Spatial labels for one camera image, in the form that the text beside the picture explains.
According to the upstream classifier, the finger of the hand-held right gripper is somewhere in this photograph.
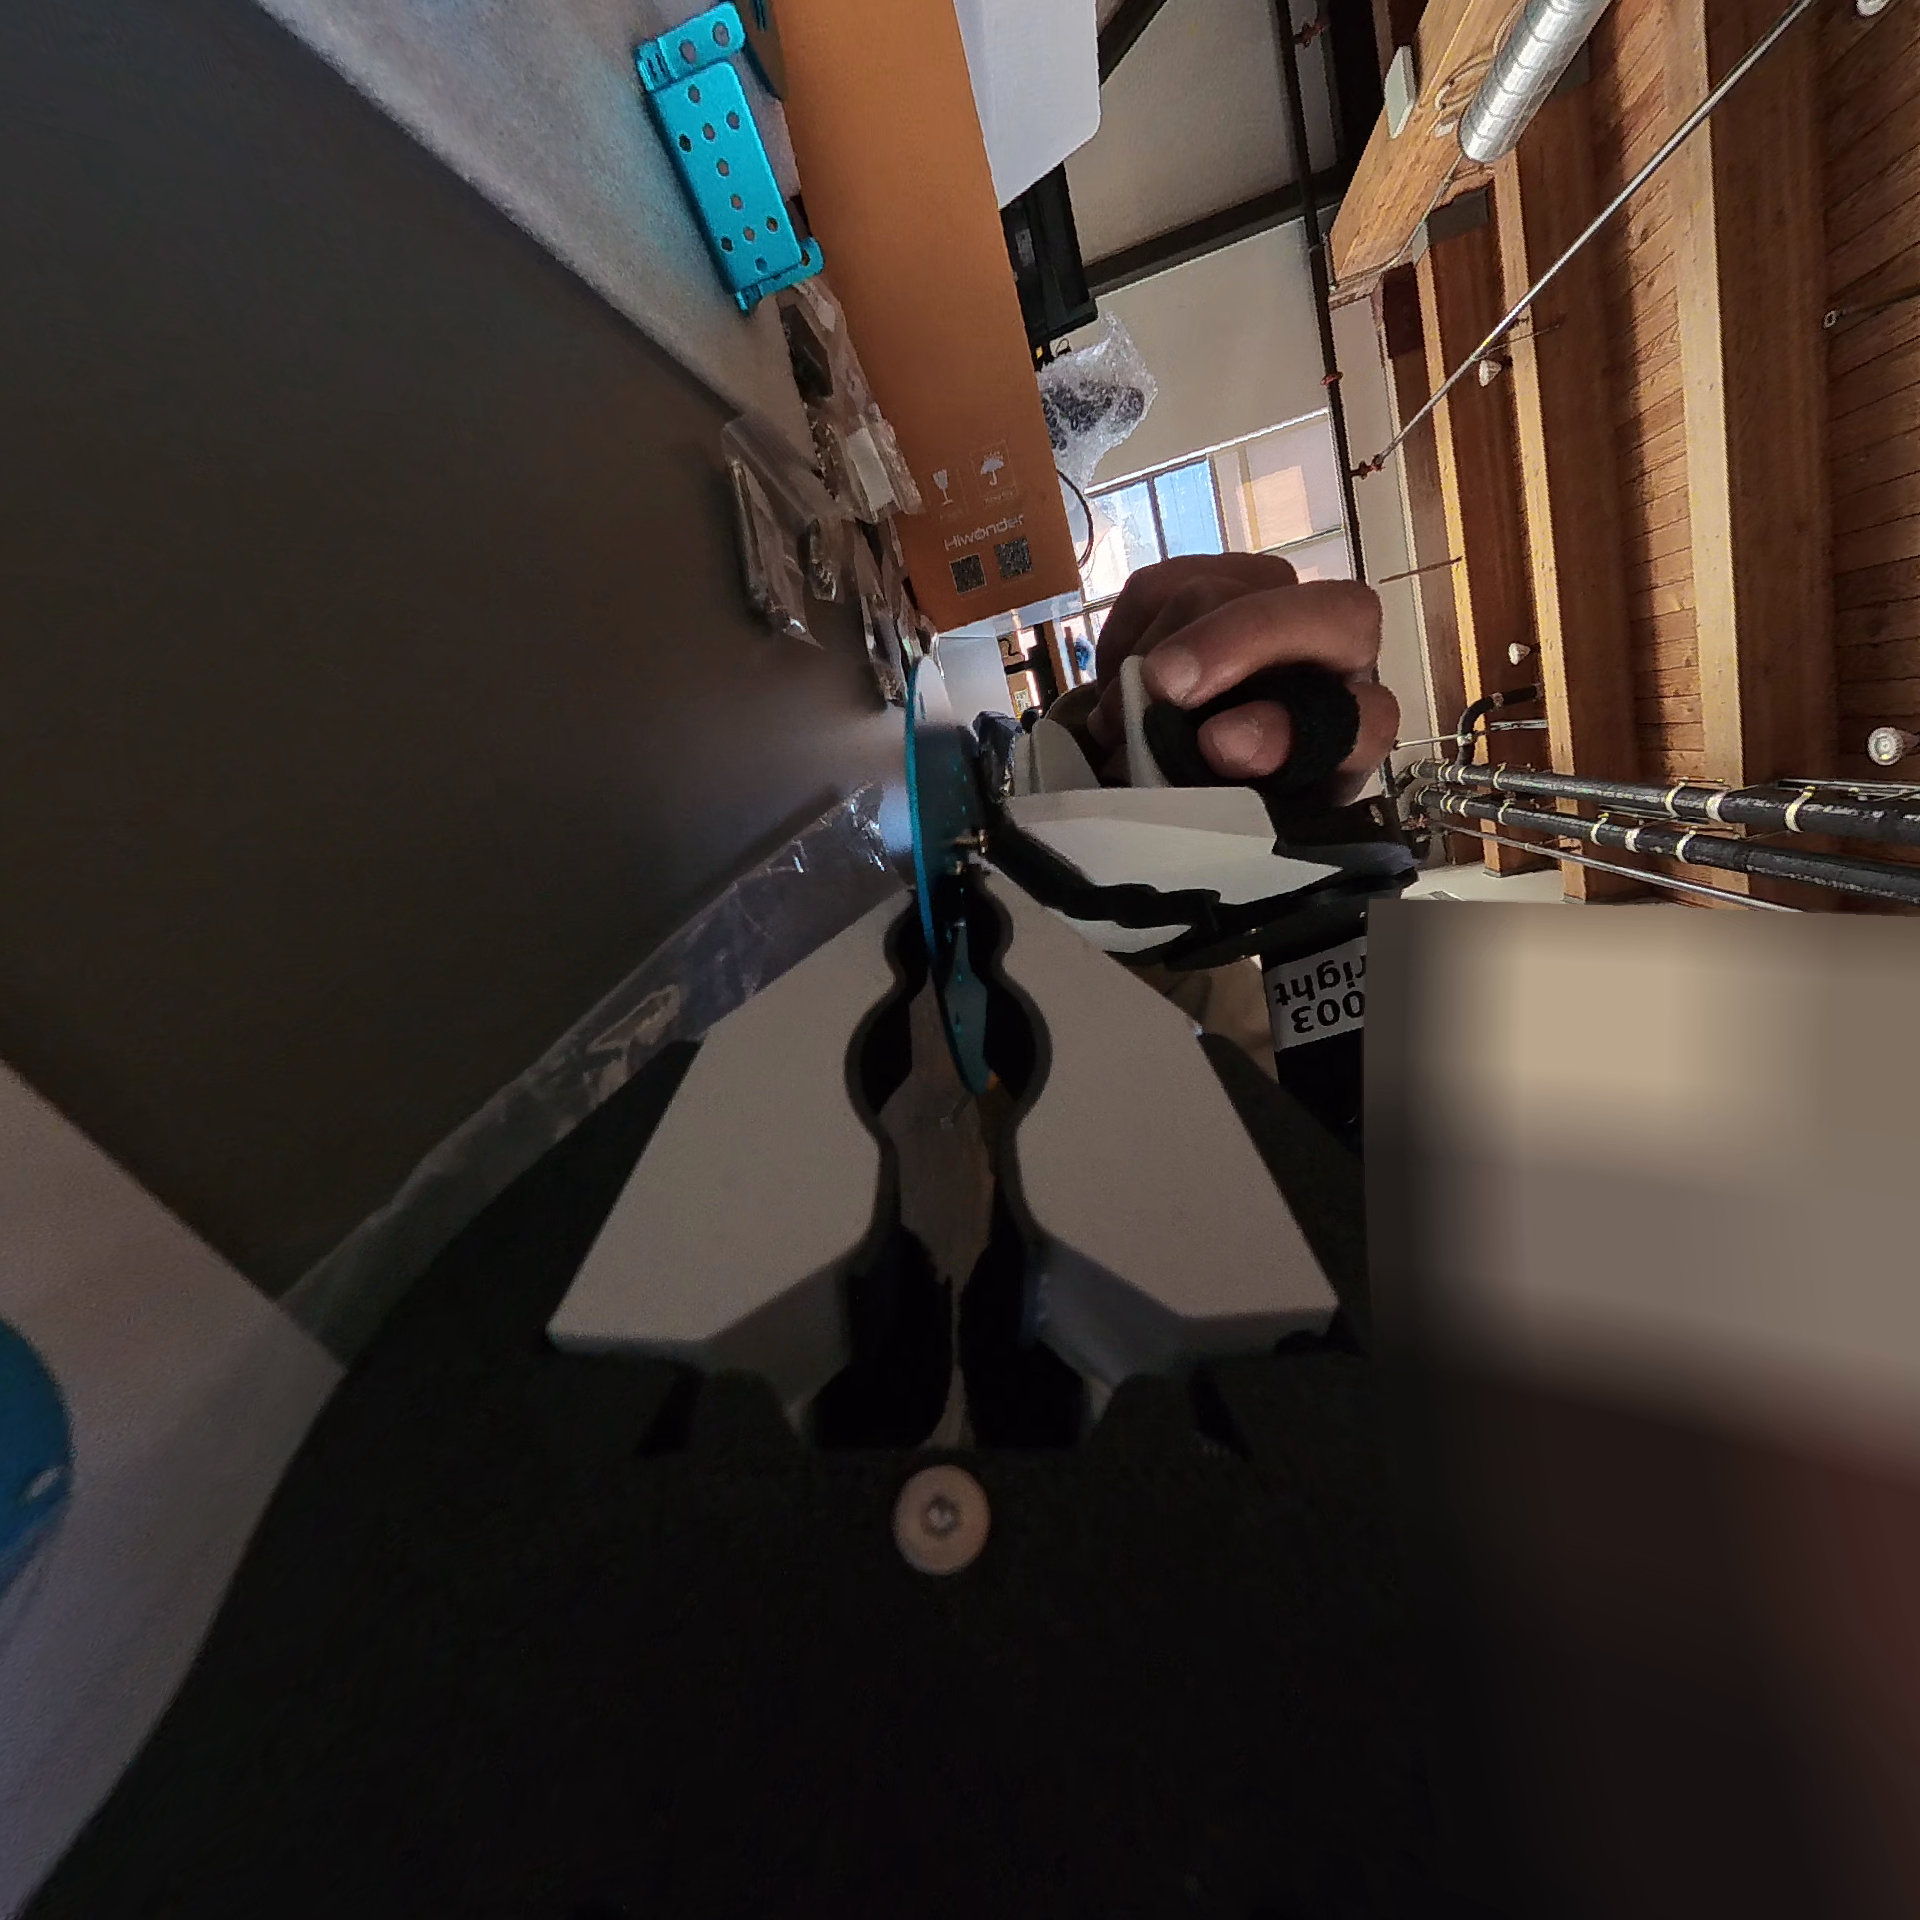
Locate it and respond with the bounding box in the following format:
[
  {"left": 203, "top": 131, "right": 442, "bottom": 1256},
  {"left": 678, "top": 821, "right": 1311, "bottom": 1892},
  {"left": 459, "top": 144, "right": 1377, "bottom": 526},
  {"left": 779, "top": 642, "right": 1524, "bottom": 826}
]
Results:
[
  {"left": 1069, "top": 897, "right": 1222, "bottom": 966},
  {"left": 997, "top": 787, "right": 1280, "bottom": 906}
]

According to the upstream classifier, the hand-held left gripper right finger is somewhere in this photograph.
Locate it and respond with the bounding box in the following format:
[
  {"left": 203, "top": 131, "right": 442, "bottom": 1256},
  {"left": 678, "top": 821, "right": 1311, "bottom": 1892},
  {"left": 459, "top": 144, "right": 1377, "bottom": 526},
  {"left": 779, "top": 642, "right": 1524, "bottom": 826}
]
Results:
[{"left": 961, "top": 876, "right": 1341, "bottom": 1449}]

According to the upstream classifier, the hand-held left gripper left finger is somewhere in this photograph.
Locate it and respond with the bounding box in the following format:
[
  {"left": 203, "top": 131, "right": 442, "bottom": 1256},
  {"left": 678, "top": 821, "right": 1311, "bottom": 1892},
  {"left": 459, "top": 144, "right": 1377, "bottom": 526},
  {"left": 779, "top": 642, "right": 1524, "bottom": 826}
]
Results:
[{"left": 548, "top": 885, "right": 921, "bottom": 1449}]

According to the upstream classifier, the blue round metal disc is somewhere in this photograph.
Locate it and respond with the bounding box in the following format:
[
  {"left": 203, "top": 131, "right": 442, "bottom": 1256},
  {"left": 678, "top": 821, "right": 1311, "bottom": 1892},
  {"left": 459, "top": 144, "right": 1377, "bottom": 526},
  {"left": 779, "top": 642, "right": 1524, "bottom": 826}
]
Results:
[
  {"left": 897, "top": 660, "right": 1009, "bottom": 1094},
  {"left": 0, "top": 1315, "right": 78, "bottom": 1593}
]

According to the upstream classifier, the person's right forearm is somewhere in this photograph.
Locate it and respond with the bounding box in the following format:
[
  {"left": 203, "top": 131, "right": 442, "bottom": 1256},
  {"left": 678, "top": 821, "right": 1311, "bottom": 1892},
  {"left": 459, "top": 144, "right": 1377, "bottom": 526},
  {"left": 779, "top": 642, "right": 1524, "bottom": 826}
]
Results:
[{"left": 1139, "top": 955, "right": 1280, "bottom": 1083}]

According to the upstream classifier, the dark grey desk mat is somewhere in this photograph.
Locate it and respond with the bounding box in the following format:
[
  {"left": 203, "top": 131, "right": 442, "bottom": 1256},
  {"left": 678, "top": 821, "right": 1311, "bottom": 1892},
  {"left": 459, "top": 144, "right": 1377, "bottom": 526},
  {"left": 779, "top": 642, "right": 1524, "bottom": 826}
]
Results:
[{"left": 0, "top": 0, "right": 918, "bottom": 1305}]

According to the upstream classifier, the grey desk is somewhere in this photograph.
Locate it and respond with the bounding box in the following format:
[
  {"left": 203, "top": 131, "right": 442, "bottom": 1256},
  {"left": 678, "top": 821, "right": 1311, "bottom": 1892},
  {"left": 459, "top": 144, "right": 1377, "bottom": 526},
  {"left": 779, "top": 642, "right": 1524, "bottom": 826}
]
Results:
[{"left": 249, "top": 0, "right": 962, "bottom": 844}]

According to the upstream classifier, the person's right hand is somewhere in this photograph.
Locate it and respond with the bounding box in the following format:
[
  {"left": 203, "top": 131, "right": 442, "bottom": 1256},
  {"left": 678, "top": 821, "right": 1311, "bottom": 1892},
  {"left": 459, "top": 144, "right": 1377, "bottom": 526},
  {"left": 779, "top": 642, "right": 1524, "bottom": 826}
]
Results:
[{"left": 1083, "top": 550, "right": 1407, "bottom": 813}]

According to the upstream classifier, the clear plastic bag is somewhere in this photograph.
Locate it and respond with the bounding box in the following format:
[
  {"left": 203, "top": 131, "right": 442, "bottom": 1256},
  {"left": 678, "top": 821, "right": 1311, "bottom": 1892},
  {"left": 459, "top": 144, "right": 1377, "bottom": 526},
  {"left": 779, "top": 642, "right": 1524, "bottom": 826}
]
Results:
[{"left": 283, "top": 780, "right": 918, "bottom": 1358}]

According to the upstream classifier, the large window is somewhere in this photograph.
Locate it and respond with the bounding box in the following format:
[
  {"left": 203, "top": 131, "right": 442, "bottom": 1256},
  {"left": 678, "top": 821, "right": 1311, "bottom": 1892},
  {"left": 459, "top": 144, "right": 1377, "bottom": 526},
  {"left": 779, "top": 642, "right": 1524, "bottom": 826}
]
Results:
[{"left": 1083, "top": 423, "right": 1358, "bottom": 600}]

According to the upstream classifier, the black insulated pipe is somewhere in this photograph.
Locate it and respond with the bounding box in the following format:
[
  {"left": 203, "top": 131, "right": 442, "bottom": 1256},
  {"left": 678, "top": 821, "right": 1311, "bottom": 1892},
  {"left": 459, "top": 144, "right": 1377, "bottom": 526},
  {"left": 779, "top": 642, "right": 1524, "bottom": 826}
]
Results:
[
  {"left": 1410, "top": 759, "right": 1920, "bottom": 847},
  {"left": 1417, "top": 795, "right": 1920, "bottom": 909}
]

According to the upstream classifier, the bubble wrap bundle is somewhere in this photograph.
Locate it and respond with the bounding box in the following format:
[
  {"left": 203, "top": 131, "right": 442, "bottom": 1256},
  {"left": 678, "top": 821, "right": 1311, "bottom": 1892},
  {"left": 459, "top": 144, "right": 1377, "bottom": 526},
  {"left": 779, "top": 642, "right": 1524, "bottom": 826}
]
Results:
[{"left": 1034, "top": 315, "right": 1160, "bottom": 451}]

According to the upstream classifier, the pile of small parts bags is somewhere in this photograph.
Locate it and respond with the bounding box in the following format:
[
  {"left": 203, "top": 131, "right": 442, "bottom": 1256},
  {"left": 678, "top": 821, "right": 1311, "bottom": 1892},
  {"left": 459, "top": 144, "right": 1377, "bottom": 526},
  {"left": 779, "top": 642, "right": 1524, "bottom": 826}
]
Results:
[{"left": 719, "top": 284, "right": 941, "bottom": 708}]

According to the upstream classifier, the black monitor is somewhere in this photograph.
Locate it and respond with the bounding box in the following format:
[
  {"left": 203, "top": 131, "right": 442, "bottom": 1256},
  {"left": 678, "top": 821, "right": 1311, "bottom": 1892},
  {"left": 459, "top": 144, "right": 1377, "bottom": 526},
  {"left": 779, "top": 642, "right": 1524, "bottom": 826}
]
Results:
[{"left": 997, "top": 164, "right": 1095, "bottom": 364}]

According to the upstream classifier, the orange cardboard box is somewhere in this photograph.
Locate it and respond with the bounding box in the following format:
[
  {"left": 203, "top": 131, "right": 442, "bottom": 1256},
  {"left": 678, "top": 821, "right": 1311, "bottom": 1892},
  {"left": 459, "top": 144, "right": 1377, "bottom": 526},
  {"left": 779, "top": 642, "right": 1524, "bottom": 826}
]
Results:
[{"left": 768, "top": 0, "right": 1105, "bottom": 635}]

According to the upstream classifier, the thin metal rod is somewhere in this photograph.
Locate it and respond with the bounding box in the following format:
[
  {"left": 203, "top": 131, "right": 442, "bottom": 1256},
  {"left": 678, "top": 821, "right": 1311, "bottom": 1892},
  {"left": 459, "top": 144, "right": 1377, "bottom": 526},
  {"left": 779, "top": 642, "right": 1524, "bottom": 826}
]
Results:
[{"left": 1371, "top": 0, "right": 1816, "bottom": 467}]

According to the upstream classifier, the blue perforated metal plate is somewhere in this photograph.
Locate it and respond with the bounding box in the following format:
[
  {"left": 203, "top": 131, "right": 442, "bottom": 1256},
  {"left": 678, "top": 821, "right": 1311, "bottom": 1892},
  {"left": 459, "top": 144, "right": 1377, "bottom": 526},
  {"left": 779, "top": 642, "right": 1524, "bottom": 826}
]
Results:
[{"left": 632, "top": 0, "right": 828, "bottom": 318}]

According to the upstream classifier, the silver ventilation duct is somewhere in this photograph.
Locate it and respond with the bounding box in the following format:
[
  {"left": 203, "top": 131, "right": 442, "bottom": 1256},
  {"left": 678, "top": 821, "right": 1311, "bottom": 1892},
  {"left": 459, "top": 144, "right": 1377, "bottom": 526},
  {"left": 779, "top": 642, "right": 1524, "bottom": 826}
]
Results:
[{"left": 1455, "top": 0, "right": 1601, "bottom": 164}]

